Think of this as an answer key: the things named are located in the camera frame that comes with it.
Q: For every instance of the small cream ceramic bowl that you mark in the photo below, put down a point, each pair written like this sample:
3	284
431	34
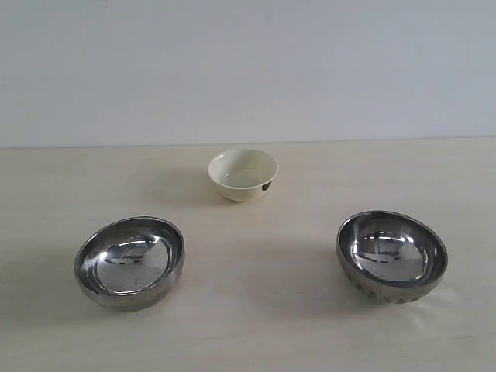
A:
241	175

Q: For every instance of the smooth stainless steel bowl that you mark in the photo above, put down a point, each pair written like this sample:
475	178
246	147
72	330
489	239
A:
131	264

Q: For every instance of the dimpled stainless steel bowl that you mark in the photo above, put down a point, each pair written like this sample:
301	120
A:
390	256

